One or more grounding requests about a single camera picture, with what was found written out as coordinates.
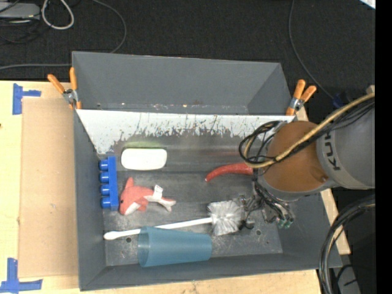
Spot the white bristle brush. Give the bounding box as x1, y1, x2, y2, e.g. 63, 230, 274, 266
103, 200, 245, 241

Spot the red toy chili pepper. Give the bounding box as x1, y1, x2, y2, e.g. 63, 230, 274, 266
204, 162, 255, 183

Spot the blue translucent plastic cup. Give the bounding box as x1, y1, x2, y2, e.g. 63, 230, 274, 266
137, 225, 213, 268

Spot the white and green sponge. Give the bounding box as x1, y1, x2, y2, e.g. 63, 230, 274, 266
120, 141, 168, 172

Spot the pink toy dolphin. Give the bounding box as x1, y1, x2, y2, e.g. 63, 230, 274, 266
118, 176, 178, 217

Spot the blue toy block with pegs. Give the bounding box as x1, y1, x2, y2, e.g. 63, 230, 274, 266
98, 155, 120, 212

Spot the grey metal bin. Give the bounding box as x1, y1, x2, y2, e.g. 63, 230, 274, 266
71, 51, 343, 292

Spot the brown cardboard board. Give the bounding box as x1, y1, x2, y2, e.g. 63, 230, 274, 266
17, 96, 80, 279

